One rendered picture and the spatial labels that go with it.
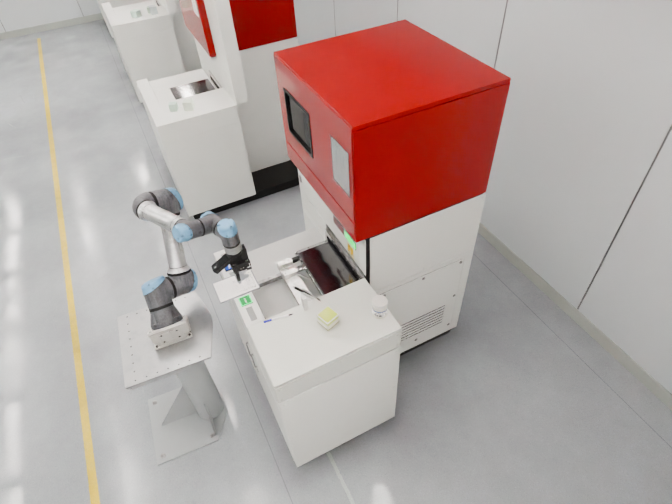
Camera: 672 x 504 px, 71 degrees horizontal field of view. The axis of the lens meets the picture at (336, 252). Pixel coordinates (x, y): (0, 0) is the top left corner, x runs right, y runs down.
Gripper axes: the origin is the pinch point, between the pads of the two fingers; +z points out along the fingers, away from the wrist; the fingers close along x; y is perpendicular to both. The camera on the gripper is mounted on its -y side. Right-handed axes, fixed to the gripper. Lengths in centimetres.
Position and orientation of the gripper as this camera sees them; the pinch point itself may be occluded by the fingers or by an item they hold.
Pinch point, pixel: (238, 281)
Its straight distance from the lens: 221.7
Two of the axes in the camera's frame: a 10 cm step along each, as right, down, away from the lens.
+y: 8.9, -3.5, 2.8
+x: -4.5, -6.2, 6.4
